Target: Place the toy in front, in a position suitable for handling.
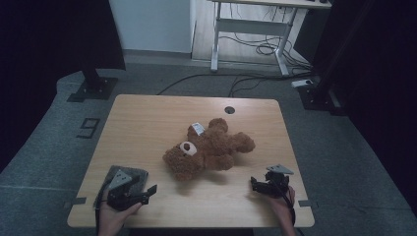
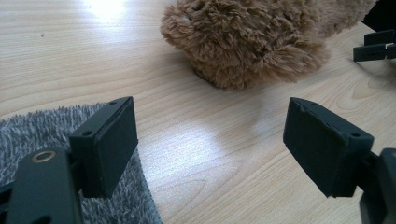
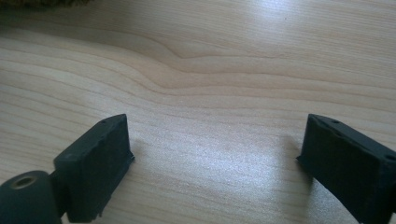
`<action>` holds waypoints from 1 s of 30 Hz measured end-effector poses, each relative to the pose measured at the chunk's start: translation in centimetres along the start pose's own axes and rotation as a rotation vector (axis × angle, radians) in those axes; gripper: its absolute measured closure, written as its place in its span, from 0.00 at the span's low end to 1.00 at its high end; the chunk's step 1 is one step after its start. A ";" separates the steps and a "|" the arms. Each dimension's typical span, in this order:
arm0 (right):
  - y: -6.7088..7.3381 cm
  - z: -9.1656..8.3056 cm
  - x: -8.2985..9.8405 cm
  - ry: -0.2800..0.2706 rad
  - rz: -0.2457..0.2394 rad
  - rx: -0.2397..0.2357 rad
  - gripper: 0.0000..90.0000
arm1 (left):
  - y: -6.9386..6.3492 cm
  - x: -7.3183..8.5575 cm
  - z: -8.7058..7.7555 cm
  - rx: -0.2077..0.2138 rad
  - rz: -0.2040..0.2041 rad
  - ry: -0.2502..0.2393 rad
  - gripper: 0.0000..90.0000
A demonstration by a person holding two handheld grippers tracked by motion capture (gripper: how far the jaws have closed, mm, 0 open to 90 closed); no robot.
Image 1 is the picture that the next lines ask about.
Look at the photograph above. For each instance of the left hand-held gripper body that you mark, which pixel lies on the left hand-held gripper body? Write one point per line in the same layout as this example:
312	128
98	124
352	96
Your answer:
119	183

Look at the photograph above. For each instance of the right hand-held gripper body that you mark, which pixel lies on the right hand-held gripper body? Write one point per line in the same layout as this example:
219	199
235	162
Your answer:
277	183

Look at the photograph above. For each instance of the brown teddy bear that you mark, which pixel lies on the brown teddy bear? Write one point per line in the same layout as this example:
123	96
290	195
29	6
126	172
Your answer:
209	150

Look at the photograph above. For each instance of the person's right hand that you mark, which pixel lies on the person's right hand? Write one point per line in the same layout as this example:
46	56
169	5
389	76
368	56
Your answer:
283	206

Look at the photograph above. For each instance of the person's left hand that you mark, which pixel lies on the person's left hand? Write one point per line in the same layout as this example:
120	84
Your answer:
111	221

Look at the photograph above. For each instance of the grey tape strip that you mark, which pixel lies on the grey tape strip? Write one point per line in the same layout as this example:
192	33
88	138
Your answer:
306	203
77	201

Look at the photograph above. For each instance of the white power strip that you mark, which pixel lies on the white power strip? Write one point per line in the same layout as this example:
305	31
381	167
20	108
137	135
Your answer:
301	83

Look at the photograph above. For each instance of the black curtain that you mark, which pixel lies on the black curtain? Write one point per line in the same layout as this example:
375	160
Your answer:
49	49
377	82

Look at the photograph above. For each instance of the black stand base plate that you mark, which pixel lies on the black stand base plate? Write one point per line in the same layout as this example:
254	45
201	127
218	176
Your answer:
316	98
93	88

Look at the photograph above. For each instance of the white desk frame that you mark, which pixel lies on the white desk frame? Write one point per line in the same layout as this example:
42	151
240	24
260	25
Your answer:
249	26

